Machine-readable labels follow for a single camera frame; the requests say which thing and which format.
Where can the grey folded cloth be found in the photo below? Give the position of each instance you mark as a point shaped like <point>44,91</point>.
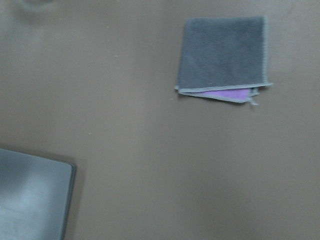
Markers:
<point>224,58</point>

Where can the grey laptop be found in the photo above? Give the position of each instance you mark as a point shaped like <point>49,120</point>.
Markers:
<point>35,195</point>

